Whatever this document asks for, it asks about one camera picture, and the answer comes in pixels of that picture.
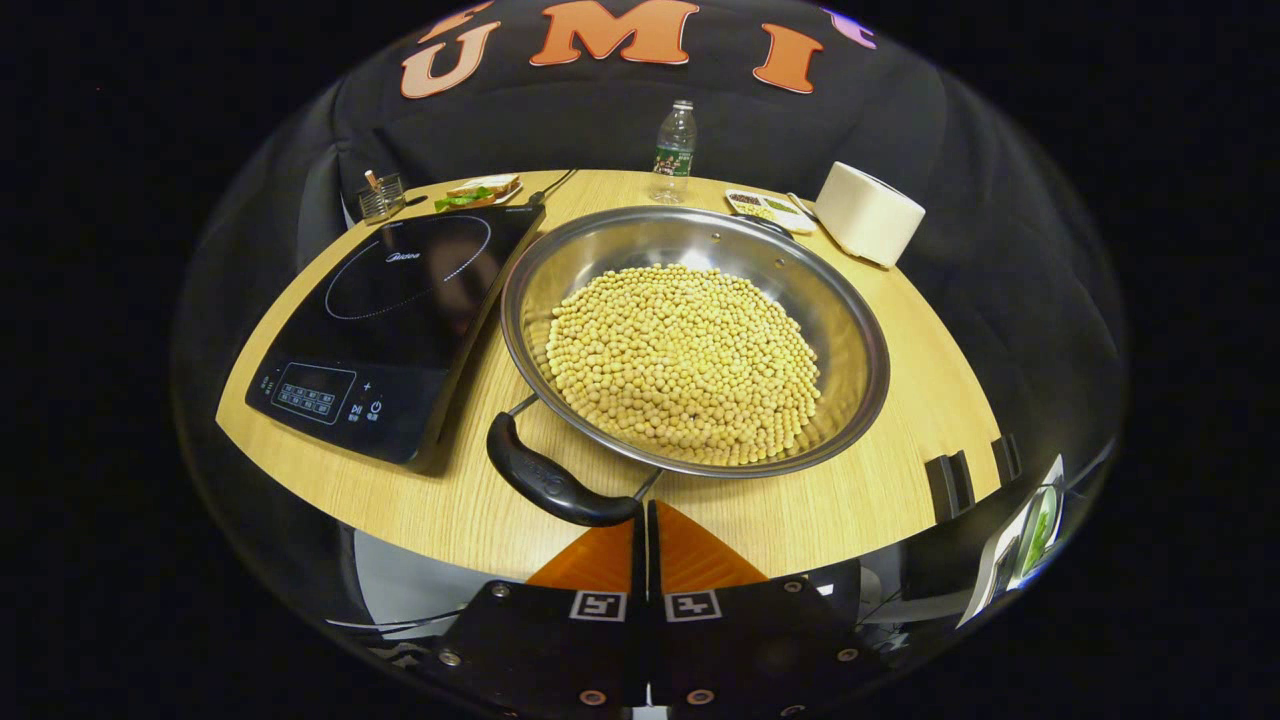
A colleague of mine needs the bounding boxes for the sandwich on plate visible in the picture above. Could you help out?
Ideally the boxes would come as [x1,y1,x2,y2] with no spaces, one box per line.
[433,173,523,214]

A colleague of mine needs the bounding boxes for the white toaster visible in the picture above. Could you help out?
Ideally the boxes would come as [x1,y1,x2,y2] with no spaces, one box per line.
[814,161,927,269]

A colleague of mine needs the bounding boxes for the black power cable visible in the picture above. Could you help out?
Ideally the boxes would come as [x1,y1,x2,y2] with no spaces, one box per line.
[525,168,579,208]

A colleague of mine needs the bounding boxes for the black backdrop cloth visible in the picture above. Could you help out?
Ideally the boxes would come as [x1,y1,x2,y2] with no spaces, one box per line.
[175,0,1126,521]

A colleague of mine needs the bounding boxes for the steel pot with soybeans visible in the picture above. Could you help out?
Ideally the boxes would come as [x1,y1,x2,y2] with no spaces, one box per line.
[486,205,892,528]

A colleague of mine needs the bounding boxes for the clear plastic water bottle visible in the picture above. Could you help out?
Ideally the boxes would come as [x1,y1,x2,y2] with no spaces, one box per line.
[650,99,699,206]

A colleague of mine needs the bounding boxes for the black induction cooktop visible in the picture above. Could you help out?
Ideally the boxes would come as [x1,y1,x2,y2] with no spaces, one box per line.
[245,203,547,469]

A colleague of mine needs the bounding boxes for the small wire basket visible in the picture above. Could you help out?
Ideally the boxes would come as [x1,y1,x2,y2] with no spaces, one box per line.
[356,169,429,225]

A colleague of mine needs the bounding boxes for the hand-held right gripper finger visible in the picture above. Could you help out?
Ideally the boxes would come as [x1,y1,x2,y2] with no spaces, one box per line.
[649,499,886,717]
[432,500,649,716]

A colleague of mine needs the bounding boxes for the white printed magazine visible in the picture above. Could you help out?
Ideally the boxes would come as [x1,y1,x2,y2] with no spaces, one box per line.
[957,454,1067,629]

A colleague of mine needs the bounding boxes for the white divided bean tray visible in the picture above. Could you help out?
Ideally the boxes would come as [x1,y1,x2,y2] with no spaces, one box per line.
[724,188,819,237]

